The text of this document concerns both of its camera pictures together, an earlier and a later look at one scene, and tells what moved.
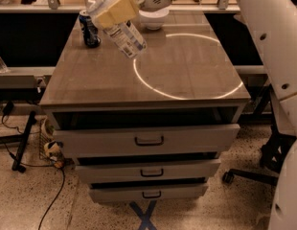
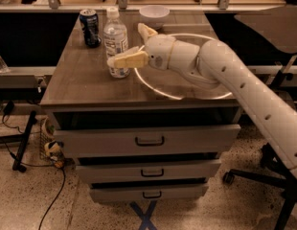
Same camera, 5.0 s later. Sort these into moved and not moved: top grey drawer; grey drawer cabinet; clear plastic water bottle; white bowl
Moved: clear plastic water bottle
Not moved: top grey drawer; white bowl; grey drawer cabinet
